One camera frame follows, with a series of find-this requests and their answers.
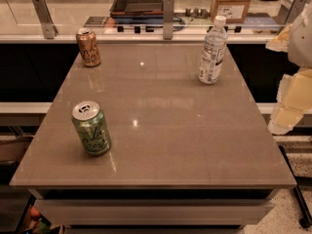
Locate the middle metal railing bracket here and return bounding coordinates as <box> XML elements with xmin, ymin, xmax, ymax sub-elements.
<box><xmin>163</xmin><ymin>0</ymin><xmax>175</xmax><ymax>40</ymax></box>

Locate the green soda can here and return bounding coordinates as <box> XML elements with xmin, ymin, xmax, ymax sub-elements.
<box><xmin>72</xmin><ymin>100</ymin><xmax>111</xmax><ymax>156</ymax></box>

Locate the right metal railing bracket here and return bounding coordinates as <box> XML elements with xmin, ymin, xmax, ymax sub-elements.
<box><xmin>277</xmin><ymin>0</ymin><xmax>308</xmax><ymax>24</ymax></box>

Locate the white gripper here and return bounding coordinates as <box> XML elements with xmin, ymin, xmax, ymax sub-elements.
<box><xmin>265</xmin><ymin>3</ymin><xmax>312</xmax><ymax>135</ymax></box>

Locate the orange soda can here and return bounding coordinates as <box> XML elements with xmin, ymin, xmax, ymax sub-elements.
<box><xmin>76</xmin><ymin>28</ymin><xmax>101</xmax><ymax>67</ymax></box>

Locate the open dark tray box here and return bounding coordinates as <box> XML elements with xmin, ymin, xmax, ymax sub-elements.
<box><xmin>110</xmin><ymin>0</ymin><xmax>165</xmax><ymax>18</ymax></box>

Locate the clear plastic water bottle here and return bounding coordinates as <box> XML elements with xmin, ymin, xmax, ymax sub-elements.
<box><xmin>199</xmin><ymin>16</ymin><xmax>227</xmax><ymax>85</ymax></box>

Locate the left metal railing bracket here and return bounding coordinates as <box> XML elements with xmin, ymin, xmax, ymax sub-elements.
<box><xmin>31</xmin><ymin>0</ymin><xmax>59</xmax><ymax>39</ymax></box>

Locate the grey table drawer cabinet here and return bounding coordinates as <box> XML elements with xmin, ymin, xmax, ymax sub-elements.
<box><xmin>31</xmin><ymin>190</ymin><xmax>273</xmax><ymax>228</ymax></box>

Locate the brown cardboard box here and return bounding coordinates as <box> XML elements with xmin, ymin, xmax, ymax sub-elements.
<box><xmin>210</xmin><ymin>0</ymin><xmax>251</xmax><ymax>23</ymax></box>

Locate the metal railing bracket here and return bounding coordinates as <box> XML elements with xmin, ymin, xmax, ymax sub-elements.
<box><xmin>31</xmin><ymin>0</ymin><xmax>59</xmax><ymax>39</ymax></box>
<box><xmin>163</xmin><ymin>0</ymin><xmax>175</xmax><ymax>40</ymax></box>
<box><xmin>277</xmin><ymin>0</ymin><xmax>308</xmax><ymax>24</ymax></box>

